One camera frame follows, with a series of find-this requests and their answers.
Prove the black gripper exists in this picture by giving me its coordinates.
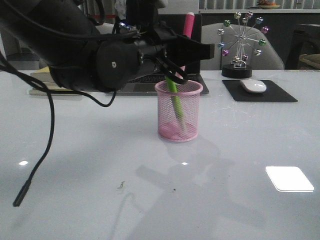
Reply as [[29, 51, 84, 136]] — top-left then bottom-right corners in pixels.
[[124, 0, 215, 75]]

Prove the pink highlighter pen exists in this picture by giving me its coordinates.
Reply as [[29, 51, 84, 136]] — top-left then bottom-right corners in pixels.
[[174, 11, 196, 80]]

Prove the green highlighter pen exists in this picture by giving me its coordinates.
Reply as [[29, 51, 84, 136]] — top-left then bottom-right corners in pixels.
[[165, 77, 187, 133]]

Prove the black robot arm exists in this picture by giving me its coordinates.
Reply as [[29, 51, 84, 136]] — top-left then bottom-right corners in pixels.
[[0, 0, 184, 92]]

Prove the pink mesh pen holder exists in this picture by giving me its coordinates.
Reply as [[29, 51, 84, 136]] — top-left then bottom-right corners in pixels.
[[155, 80, 203, 143]]

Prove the grey open laptop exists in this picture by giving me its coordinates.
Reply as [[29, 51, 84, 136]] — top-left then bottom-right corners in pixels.
[[117, 13, 209, 96]]

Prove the right grey armchair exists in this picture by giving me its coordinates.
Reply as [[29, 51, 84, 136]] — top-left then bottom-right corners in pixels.
[[201, 22, 285, 71]]

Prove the ferris wheel desk toy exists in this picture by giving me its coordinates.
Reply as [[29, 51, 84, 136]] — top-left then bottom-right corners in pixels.
[[216, 11, 269, 79]]

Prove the white computer mouse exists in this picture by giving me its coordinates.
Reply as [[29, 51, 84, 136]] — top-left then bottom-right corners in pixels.
[[239, 79, 267, 94]]

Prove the fruit bowl on counter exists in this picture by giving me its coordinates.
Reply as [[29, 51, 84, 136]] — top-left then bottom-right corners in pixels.
[[257, 0, 280, 10]]

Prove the black mouse pad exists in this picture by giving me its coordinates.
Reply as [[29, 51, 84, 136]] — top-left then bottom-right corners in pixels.
[[222, 79, 298, 103]]

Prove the bottom yellow book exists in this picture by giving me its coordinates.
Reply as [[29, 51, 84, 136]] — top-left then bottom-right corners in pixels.
[[28, 82, 80, 96]]

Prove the yellow book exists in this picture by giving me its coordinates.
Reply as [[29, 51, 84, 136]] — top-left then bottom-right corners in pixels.
[[28, 82, 80, 96], [30, 66, 54, 83]]

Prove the top yellow book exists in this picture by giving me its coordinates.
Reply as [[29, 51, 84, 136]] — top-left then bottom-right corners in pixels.
[[30, 66, 54, 83]]

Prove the black hanging cable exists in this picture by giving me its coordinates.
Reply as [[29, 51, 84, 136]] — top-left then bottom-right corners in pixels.
[[0, 49, 118, 208]]

